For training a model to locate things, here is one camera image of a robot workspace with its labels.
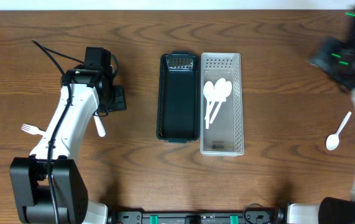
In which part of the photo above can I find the white plastic spoon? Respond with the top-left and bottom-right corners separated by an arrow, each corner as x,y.
325,111 -> 352,151
210,78 -> 232,124
93,115 -> 106,138
203,78 -> 226,121
203,81 -> 214,129

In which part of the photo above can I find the white plastic fork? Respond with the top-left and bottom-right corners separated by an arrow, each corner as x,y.
21,124 -> 45,136

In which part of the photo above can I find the white plastic spoon top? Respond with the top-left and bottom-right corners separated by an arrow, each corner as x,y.
203,81 -> 214,129

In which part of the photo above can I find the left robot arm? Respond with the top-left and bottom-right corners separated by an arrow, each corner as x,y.
9,47 -> 126,223

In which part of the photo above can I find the black plastic basket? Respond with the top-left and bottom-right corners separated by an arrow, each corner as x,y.
156,51 -> 200,143

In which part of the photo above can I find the clear plastic basket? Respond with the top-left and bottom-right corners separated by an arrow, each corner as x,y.
200,52 -> 244,157

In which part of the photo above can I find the left black cable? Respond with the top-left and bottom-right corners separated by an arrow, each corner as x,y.
30,39 -> 86,224

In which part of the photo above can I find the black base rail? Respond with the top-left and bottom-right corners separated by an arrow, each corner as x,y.
106,207 -> 287,224

